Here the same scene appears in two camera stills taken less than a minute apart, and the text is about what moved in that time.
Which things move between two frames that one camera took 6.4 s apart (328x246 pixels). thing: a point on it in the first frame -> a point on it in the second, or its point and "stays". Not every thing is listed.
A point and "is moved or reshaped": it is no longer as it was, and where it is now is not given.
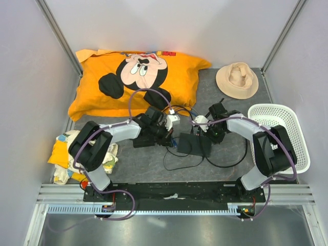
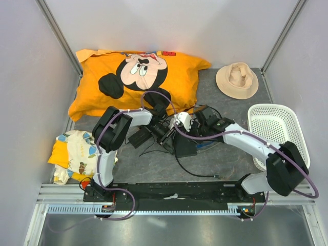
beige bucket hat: x=238 y=80 stays
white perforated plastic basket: x=271 y=115 stays
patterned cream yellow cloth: x=64 y=165 stays
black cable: x=219 y=166 -> x=215 y=176
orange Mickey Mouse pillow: x=116 y=83 stays
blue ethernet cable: x=173 y=140 is moved or reshaped
